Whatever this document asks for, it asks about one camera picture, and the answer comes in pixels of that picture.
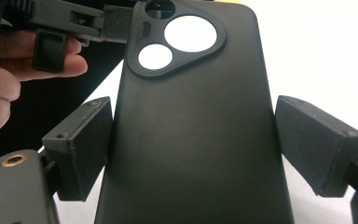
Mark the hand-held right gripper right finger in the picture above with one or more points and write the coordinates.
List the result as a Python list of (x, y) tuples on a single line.
[(320, 146)]

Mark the white table board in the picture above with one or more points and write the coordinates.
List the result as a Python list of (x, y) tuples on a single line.
[(323, 46)]

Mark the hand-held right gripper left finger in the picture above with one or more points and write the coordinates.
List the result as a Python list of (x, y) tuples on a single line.
[(80, 149)]

